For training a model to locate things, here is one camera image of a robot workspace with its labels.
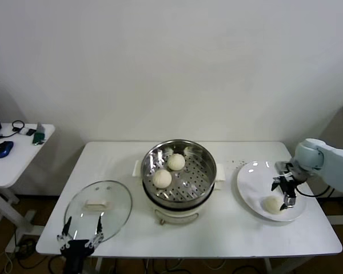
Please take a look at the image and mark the white round plate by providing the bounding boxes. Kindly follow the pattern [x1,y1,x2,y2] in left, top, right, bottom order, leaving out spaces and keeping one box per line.
[236,161,308,223]

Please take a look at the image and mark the green board module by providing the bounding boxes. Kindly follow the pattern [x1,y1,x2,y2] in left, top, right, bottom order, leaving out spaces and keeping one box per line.
[33,122,48,146]

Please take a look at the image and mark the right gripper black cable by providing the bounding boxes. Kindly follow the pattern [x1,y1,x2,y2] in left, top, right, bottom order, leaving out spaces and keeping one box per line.
[296,184,334,198]

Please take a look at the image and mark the black floor cables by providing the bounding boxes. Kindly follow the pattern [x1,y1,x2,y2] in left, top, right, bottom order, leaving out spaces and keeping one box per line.
[4,238,51,271]

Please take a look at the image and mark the round glass pot lid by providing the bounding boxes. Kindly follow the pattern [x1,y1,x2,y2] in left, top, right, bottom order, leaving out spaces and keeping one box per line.
[64,179,133,244]

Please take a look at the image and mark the blue computer mouse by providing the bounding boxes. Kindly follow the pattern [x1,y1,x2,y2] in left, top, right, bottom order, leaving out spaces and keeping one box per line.
[0,140,14,159]

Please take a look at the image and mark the white steamed baozi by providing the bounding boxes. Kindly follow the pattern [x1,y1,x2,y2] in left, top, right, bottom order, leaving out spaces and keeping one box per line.
[263,196,285,215]
[152,170,173,189]
[167,153,186,171]

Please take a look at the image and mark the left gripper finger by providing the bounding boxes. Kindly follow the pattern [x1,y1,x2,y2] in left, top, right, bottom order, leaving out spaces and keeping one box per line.
[56,216,73,247]
[85,213,105,247]

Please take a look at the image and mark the stainless steel steamer basket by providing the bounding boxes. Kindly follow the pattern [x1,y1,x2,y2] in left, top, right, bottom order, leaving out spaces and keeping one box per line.
[133,139,227,204]

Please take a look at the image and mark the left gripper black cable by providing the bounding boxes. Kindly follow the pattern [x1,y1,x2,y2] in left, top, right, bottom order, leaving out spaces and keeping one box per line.
[48,255,66,274]

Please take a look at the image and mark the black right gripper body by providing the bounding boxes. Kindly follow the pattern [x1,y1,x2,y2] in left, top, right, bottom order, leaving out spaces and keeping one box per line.
[279,170,301,198]

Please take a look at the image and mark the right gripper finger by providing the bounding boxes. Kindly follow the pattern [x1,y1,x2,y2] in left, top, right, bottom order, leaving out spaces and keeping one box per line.
[270,175,284,192]
[278,195,296,212]

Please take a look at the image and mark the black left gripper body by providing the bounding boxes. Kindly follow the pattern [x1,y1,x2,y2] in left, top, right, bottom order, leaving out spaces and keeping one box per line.
[59,239,95,274]

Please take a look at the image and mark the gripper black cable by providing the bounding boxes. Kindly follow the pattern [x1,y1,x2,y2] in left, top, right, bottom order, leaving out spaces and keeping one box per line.
[48,255,66,274]
[296,184,334,198]

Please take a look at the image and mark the black looped cable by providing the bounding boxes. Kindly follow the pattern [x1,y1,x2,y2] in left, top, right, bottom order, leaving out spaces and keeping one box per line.
[0,120,27,140]

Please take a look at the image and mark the white side table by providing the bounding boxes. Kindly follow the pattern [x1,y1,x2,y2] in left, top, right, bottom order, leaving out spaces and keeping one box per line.
[0,122,57,243]

